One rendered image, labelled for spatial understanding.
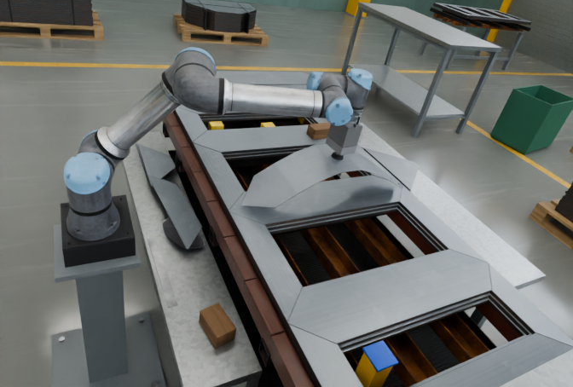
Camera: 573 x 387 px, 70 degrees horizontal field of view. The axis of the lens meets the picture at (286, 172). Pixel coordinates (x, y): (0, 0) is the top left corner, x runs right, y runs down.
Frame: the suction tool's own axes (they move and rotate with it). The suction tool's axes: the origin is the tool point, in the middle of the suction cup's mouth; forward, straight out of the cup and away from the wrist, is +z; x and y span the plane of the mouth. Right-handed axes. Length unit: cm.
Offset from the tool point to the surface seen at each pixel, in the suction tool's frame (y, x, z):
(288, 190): -3.6, 20.7, 6.0
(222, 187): 15.9, 33.6, 15.9
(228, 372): -38, 54, 33
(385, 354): -59, 27, 12
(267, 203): -2.8, 27.4, 10.2
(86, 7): 443, 4, 66
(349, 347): -52, 30, 18
